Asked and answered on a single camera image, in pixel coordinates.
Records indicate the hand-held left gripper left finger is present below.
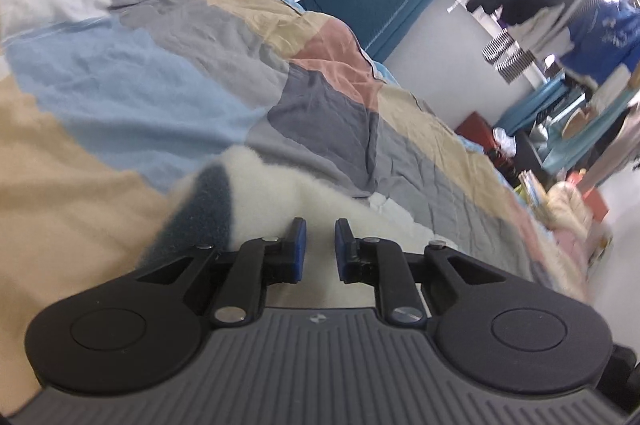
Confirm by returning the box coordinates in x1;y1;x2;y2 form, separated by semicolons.
135;217;307;326

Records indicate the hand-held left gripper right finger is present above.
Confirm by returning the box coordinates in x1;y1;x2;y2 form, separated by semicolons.
333;218;507;327

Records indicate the cream sweater with blue stripes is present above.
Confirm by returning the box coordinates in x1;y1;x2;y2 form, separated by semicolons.
139;145;453;312

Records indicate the red-brown chest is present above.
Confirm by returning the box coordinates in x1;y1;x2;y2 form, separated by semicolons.
454;112;502;157

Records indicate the white plastic bag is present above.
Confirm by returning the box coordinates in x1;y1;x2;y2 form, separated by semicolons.
492;127;517;152

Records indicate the stack of books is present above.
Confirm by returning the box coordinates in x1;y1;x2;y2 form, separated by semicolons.
516;169;550;207

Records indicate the cream fluffy blanket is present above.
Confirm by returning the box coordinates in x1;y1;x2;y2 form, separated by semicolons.
546;182;587;232

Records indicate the patchwork quilt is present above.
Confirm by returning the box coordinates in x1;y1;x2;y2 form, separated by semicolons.
0;0;588;386

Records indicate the pink blanket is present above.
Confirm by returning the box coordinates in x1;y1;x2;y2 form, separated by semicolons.
552;225;598;258

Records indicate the light blue hanging garment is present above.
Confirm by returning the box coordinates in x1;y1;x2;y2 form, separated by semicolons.
497;82;588;173

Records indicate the striped hanging garment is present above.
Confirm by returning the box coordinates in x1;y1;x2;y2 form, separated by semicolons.
482;28;532;84

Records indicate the orange box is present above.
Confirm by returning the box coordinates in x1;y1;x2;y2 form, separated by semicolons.
564;170;610;223

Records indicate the grey hanging jacket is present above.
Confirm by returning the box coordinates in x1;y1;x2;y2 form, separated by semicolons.
509;4;573;57

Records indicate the pink hanging garment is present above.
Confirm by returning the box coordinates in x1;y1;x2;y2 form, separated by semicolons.
582;102;640;191

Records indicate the blue and white hanging jacket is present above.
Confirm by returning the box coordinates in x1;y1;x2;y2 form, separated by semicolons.
554;0;640;82

